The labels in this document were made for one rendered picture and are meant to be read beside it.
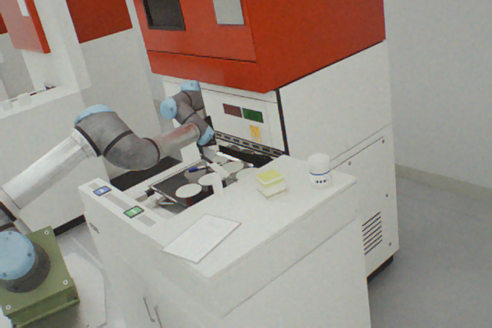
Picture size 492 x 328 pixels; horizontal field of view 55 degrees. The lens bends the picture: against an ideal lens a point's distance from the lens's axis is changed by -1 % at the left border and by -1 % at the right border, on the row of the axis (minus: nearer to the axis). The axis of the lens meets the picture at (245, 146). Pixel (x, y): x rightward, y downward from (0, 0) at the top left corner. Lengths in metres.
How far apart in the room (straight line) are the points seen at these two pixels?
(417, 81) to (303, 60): 1.47
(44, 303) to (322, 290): 0.87
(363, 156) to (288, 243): 0.88
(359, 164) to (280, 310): 0.91
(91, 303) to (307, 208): 0.72
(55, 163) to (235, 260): 0.58
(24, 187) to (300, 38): 1.06
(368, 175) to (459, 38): 1.07
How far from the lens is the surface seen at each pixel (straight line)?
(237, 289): 1.37
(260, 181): 1.53
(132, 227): 1.62
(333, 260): 1.65
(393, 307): 2.53
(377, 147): 2.30
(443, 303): 2.56
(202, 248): 1.39
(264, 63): 1.70
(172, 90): 2.35
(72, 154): 1.47
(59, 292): 1.60
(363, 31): 2.10
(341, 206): 1.59
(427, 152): 3.36
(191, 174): 1.98
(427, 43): 3.09
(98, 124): 1.47
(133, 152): 1.45
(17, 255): 1.39
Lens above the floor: 1.75
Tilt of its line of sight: 24 degrees down
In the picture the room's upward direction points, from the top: 11 degrees counter-clockwise
